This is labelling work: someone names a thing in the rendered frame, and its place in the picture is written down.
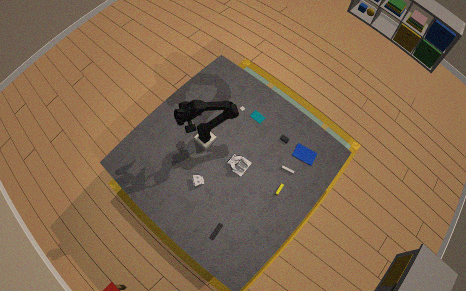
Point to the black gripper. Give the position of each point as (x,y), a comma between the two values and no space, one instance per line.
(191,127)

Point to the teal flat rectangular plate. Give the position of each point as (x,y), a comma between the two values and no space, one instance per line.
(257,116)

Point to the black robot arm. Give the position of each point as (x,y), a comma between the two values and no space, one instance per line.
(199,106)

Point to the blue flat rectangular plate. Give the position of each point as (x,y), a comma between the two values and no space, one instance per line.
(304,154)

